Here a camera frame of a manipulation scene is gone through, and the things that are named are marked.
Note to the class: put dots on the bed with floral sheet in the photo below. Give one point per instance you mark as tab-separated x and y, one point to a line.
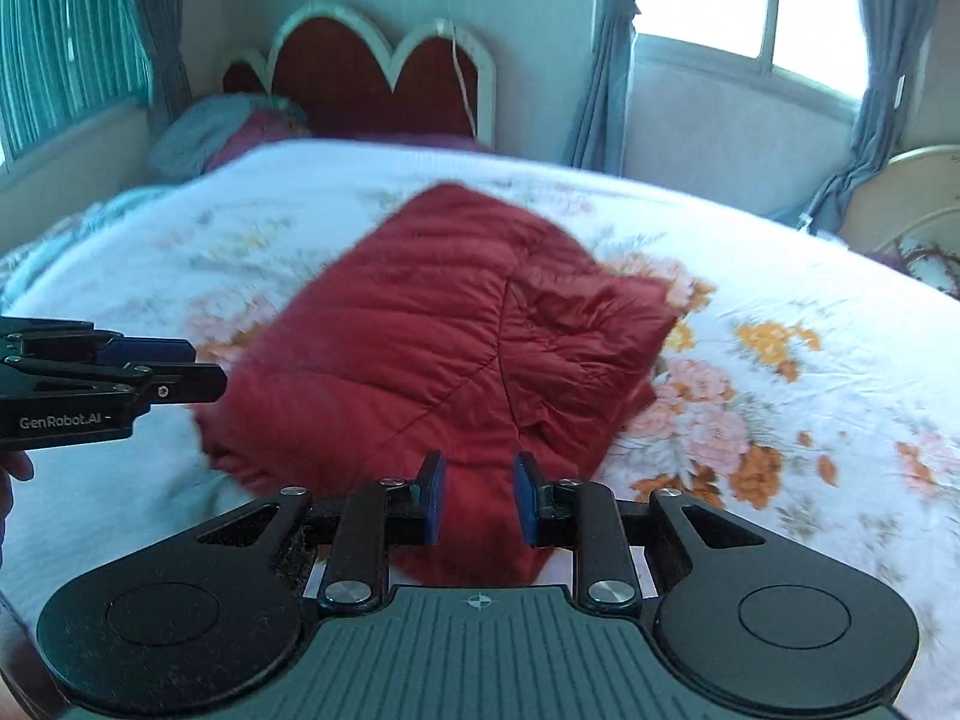
787	405

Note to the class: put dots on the blue grey pillow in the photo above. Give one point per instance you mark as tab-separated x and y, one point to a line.
195	139

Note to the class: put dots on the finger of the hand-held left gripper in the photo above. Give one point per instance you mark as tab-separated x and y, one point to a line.
146	351
187	382

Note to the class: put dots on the red down jacket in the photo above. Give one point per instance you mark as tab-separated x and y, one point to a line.
420	330

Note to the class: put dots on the grey blue curtain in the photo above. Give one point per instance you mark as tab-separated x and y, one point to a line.
154	37
889	90
607	75

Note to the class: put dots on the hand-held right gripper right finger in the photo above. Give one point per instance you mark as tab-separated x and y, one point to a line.
525	499

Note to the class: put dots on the heart print cushion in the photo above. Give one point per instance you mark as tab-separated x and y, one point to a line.
934	262

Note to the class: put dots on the maroon pillow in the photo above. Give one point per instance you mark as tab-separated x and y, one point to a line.
251	136

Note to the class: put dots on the window with teal blinds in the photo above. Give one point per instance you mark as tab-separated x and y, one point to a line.
67	52

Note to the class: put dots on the red scalloped headboard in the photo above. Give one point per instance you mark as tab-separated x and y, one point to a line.
337	75

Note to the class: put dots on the person's left hand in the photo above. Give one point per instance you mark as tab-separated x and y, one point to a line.
13	476

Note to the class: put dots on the cream round headboard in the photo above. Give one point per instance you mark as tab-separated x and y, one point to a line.
900	195

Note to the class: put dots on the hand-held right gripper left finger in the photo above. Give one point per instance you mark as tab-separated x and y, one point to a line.
433	499

